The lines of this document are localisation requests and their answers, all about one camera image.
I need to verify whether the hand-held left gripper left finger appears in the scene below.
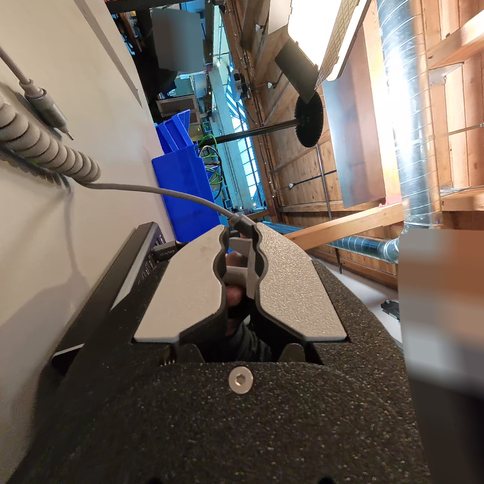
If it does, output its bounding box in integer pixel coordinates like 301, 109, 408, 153
134, 224, 231, 355

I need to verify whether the black USB hub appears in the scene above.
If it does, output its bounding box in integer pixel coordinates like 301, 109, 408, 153
51, 221, 178, 379

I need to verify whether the green braided cable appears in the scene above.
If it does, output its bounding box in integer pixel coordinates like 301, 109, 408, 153
197, 133, 224, 199

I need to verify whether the wooden beam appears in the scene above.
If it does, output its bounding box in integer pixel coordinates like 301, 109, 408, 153
284, 203, 405, 251

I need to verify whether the ceiling light panel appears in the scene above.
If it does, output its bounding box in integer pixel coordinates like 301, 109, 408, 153
266, 0, 373, 103

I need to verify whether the blue plastic bin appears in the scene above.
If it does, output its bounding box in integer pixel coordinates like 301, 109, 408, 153
151, 145, 229, 253
154, 109, 193, 156

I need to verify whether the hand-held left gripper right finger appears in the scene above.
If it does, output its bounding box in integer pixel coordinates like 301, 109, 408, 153
246, 222, 348, 355

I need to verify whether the grey desk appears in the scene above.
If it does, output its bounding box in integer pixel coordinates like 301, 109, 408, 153
0, 0, 231, 469

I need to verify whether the person's right hand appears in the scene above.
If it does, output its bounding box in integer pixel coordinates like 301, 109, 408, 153
226, 250, 250, 308

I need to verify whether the person's right forearm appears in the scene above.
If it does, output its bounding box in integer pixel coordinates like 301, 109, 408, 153
204, 302, 274, 363

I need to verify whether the grey hanging panel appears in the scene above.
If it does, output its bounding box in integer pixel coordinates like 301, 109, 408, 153
321, 45, 387, 211

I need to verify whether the silver ventilation duct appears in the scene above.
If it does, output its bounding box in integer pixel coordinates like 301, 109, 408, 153
376, 0, 444, 229
272, 221, 401, 265

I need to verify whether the black boom stand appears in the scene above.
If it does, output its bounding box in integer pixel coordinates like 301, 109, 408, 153
197, 91, 325, 149

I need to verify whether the grey cable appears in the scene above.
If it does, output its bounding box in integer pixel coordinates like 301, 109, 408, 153
0, 45, 262, 243

